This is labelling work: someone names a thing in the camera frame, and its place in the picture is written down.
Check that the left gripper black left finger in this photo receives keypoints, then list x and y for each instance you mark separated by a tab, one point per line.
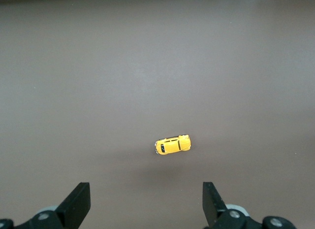
76	202

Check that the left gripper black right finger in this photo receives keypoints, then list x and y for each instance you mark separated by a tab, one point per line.
211	204

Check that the yellow beetle toy car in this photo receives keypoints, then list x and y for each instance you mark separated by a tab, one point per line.
172	146

